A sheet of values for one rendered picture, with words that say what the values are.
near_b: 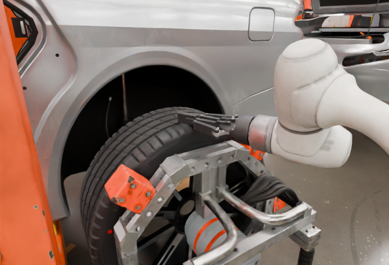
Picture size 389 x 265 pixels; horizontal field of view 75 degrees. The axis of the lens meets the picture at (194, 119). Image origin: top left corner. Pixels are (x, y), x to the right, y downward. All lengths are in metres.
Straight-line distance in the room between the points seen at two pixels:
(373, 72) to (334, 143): 2.56
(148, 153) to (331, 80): 0.46
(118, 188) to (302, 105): 0.42
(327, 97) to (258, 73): 0.93
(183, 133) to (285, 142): 0.29
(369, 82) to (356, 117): 2.67
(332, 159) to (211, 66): 0.74
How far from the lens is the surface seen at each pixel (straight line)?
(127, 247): 0.72
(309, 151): 0.58
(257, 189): 0.76
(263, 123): 0.62
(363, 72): 3.11
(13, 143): 0.47
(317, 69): 0.46
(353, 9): 4.33
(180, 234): 0.94
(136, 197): 0.64
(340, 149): 0.59
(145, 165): 0.71
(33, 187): 0.50
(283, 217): 0.70
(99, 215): 0.76
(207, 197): 0.73
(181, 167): 0.65
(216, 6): 1.18
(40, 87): 1.00
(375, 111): 0.47
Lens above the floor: 1.44
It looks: 19 degrees down
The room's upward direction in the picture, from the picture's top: straight up
